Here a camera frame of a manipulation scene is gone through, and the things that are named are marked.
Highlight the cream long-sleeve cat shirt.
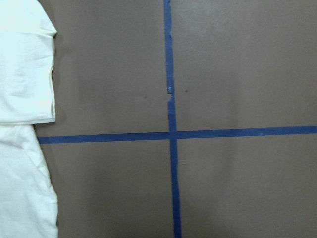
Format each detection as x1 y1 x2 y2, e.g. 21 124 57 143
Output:
0 0 58 238

